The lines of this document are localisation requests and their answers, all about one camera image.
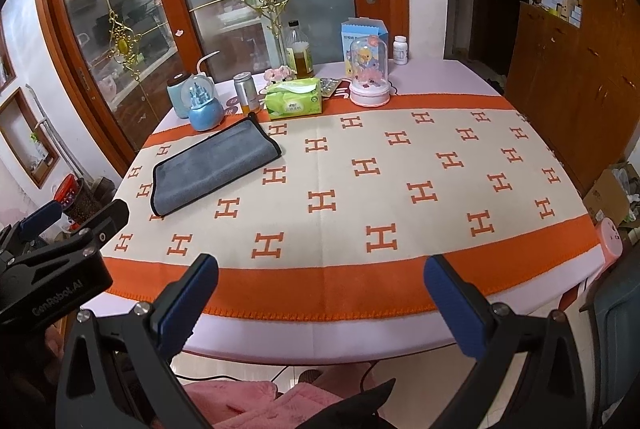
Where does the light blue humidifier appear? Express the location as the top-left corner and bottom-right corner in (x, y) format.
(166, 72), (194, 119)

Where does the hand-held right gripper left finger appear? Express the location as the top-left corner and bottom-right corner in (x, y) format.
(55, 253), (221, 429)

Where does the silver metal can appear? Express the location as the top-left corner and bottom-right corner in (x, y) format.
(233, 72), (262, 114)

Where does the silver blister pack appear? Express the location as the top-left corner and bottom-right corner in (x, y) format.
(318, 77), (343, 99)

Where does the small pink flower ornament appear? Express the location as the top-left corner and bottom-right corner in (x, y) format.
(263, 65), (296, 85)

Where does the blue printed carton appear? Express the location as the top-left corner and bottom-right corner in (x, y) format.
(341, 17), (391, 80)

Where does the black cable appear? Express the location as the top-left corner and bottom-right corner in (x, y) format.
(172, 360), (377, 391)

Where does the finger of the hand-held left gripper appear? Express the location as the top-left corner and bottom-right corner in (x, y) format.
(10, 198), (131, 268)
(0, 201), (64, 261)

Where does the green tissue pack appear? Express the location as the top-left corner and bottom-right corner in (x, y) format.
(263, 77), (324, 122)

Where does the pink glass dome ornament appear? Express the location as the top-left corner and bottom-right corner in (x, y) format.
(348, 35), (391, 108)

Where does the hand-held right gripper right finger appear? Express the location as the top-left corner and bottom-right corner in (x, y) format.
(423, 253), (602, 429)

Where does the wooden cabinet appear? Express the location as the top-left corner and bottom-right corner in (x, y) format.
(504, 0), (640, 196)

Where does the white cable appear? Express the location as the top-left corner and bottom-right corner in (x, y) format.
(194, 50), (221, 78)

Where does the blue snow globe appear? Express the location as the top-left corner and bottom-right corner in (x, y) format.
(180, 76), (225, 132)

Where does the wood framed wall window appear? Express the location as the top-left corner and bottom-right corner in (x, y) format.
(0, 86), (62, 190)

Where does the orange and cream patterned tablecloth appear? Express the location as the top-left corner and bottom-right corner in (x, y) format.
(102, 93), (602, 323)

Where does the grey blue chair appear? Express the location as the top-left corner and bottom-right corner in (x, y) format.
(579, 258), (640, 429)

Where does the pink fluffy robe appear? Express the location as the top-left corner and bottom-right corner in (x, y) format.
(182, 365), (382, 429)

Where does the cardboard box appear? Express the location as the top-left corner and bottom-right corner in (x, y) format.
(582, 163), (640, 228)

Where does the pink plastic stool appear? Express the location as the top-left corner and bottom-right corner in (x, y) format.
(594, 217), (624, 281)

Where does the red bin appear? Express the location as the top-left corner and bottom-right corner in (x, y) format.
(52, 174), (99, 231)

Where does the grey towel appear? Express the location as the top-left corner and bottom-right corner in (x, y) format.
(151, 113), (282, 218)

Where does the glass bottle of amber liquid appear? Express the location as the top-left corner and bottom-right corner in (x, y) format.
(284, 20), (315, 79)

